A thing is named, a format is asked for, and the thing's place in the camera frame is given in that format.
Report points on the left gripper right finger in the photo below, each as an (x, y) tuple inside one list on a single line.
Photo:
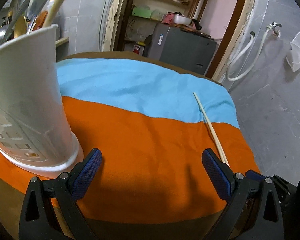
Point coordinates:
[(252, 208)]

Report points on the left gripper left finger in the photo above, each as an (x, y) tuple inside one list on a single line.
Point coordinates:
[(38, 219)]

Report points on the cream chopstick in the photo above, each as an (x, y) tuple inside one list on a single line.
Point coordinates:
[(212, 131), (52, 13)]

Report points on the white plastic utensil holder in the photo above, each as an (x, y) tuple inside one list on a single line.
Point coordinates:
[(34, 132)]

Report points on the striped colourful table cloth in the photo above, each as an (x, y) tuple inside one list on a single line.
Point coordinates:
[(150, 123)]

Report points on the red fire extinguisher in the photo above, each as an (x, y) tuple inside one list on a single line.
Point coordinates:
[(139, 48)]

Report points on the gold spoon in holder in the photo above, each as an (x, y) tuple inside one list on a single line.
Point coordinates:
[(20, 27)]

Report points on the white bowl on cabinet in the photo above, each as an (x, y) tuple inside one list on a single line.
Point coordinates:
[(181, 20)]

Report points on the silver spoon in holder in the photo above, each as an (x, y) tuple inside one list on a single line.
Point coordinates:
[(37, 0)]

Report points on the green box on shelf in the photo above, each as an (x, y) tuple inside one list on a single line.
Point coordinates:
[(141, 12)]

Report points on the cream chopstick in holder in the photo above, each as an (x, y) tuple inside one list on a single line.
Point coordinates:
[(52, 13)]

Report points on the wooden shelf unit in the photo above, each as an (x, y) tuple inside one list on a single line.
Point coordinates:
[(138, 29)]

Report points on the white mesh bag on wall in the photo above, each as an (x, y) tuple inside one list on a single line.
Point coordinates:
[(293, 55)]

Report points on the wall water tap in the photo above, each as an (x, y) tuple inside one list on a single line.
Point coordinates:
[(274, 28)]

